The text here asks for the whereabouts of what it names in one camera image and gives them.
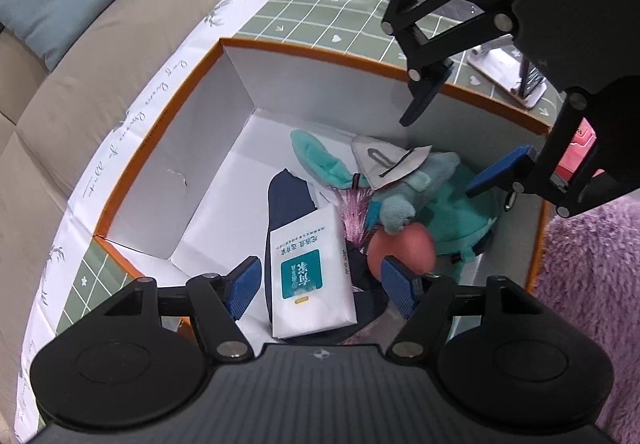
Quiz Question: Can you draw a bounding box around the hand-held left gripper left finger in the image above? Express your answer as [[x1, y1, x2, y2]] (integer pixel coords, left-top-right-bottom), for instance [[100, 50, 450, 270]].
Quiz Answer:
[[102, 255, 264, 362]]

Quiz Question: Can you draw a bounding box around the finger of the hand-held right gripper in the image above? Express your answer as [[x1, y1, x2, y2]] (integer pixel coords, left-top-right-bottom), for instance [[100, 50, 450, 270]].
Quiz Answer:
[[381, 0, 523, 127], [466, 74, 640, 220]]

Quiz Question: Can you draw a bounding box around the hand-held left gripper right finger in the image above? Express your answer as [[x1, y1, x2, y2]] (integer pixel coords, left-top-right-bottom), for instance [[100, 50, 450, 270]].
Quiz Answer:
[[380, 255, 547, 360]]

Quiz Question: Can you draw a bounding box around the peach soft ball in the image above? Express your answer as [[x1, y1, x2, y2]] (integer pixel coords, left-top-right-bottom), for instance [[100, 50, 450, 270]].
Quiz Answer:
[[367, 226, 437, 281]]

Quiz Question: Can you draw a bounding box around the white tissue packet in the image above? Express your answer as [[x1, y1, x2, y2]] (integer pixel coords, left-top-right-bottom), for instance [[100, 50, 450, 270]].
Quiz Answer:
[[270, 203, 357, 340]]

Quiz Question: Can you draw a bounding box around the teal plush backpack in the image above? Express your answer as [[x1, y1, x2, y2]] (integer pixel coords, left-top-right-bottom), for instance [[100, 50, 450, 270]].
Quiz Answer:
[[291, 129, 501, 270]]

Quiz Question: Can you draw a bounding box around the grey-blue plush toy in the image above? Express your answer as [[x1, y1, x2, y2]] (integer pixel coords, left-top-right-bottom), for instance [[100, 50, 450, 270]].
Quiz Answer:
[[372, 151, 461, 236]]

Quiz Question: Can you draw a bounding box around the grey face mask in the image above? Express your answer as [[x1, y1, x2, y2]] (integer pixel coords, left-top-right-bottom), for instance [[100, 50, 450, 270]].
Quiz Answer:
[[350, 135, 433, 190]]

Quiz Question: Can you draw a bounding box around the pink tassel charm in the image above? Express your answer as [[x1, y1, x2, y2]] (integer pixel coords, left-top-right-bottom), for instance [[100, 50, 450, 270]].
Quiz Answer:
[[340, 186, 381, 245]]

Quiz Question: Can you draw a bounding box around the dark navy cloth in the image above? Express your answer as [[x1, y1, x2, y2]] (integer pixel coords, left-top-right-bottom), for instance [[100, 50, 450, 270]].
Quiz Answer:
[[265, 168, 391, 340]]

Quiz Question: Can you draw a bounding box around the orange cardboard box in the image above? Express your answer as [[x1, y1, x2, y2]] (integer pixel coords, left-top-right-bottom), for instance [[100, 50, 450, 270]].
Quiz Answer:
[[94, 38, 551, 340]]

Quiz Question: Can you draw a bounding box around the metal phone stand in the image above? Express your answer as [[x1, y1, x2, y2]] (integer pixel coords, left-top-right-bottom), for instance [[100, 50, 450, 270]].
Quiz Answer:
[[507, 55, 549, 111]]

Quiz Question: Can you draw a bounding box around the red lidded container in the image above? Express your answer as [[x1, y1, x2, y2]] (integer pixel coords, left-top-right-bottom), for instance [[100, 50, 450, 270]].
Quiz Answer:
[[552, 119, 606, 185]]

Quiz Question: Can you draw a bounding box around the green checked tablecloth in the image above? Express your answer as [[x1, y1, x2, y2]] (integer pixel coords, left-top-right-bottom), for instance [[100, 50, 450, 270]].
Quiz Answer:
[[15, 0, 566, 442]]

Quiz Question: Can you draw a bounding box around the purple shaggy rug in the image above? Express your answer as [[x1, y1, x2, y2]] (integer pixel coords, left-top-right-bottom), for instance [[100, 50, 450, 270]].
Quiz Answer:
[[535, 196, 640, 444]]

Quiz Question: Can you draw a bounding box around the beige sofa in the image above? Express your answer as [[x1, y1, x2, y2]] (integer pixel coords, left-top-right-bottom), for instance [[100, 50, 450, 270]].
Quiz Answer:
[[0, 0, 351, 430]]

